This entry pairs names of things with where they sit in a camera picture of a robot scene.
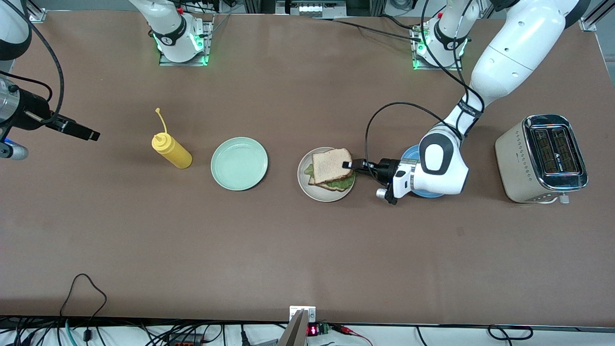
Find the beige chrome toaster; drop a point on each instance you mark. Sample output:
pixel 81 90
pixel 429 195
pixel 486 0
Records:
pixel 516 163

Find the blue plate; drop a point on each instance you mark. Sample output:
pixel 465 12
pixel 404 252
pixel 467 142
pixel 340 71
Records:
pixel 408 154

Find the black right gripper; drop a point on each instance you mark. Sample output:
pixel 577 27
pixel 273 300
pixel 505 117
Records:
pixel 30 114

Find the beige plate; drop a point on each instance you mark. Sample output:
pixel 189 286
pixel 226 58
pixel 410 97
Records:
pixel 307 190

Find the green lettuce leaf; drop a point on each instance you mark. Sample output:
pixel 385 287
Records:
pixel 343 182

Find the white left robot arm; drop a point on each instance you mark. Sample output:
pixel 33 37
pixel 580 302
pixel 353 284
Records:
pixel 504 62

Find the grey metal bar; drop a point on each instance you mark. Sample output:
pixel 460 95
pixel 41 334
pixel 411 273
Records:
pixel 294 334

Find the aluminium corner bracket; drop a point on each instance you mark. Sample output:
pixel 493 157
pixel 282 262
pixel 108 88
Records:
pixel 588 23
pixel 36 14

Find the small silver mounting bracket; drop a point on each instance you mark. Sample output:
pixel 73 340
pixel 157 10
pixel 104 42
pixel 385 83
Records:
pixel 294 312

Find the red display circuit board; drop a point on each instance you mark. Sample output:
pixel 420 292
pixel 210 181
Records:
pixel 314 330

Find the light bread slice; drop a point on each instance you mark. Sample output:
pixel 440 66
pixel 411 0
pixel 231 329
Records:
pixel 336 187

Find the dark toasted bread slice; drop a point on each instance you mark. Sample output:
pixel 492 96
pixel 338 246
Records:
pixel 329 166

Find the metal frame device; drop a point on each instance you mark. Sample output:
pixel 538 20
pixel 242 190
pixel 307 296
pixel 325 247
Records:
pixel 310 8

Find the pale green plate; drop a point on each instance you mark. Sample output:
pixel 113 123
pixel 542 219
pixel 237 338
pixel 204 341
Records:
pixel 239 164

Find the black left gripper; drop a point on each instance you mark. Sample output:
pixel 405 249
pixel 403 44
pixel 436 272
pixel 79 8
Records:
pixel 386 170

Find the yellow squeeze bottle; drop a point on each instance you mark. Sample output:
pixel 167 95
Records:
pixel 174 154

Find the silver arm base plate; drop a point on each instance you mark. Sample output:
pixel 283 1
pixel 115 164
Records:
pixel 182 63
pixel 437 68

